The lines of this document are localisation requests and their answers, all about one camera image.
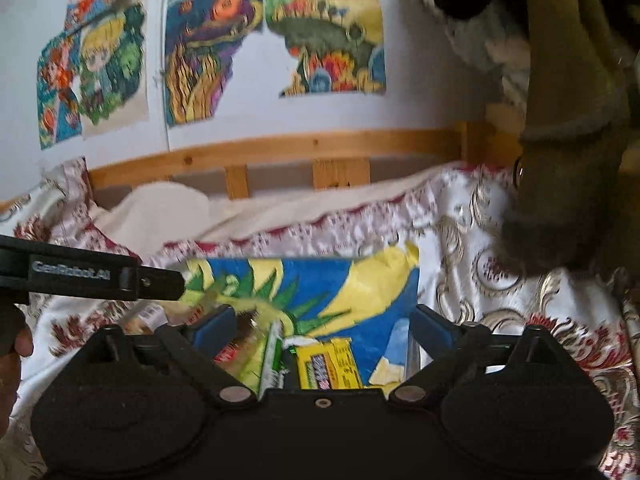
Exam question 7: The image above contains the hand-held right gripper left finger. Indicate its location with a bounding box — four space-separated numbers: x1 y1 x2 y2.
82 304 253 407

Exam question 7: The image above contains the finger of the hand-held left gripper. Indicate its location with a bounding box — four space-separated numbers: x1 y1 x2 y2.
137 266 186 302

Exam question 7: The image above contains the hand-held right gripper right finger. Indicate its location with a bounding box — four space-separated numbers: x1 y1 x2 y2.
390 304 568 403

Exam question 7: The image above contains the green sausage stick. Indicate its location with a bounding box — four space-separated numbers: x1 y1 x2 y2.
257 320 291 398

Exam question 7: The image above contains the white tray with painted lining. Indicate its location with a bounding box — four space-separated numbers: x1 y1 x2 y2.
162 242 423 393

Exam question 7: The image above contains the yellow and green snack packet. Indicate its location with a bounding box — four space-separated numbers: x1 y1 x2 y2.
295 337 363 391

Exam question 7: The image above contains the person's left hand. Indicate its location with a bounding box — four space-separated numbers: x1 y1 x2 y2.
0 329 35 441

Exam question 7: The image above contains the pink and white snack pouch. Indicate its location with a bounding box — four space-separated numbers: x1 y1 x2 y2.
122 305 168 336

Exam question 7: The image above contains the cream bed sheet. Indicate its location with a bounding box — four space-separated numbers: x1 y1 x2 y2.
90 162 451 256

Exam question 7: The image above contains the floral satin bedspread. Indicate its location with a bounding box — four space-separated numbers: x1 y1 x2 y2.
0 157 640 480

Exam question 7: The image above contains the wooden bed headboard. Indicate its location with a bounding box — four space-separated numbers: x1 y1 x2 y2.
0 120 526 211

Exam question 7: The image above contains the orange and purple swirl drawing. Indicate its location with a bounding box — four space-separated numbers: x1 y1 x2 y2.
162 0 266 128

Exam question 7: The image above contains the olive plush toy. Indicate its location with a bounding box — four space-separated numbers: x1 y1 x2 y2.
400 0 640 276

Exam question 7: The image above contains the cartoon figures wall poster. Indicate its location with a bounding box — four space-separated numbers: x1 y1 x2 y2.
37 4 151 151

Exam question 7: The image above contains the yellow landscape wall drawing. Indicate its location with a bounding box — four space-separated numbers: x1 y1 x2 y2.
264 0 388 98

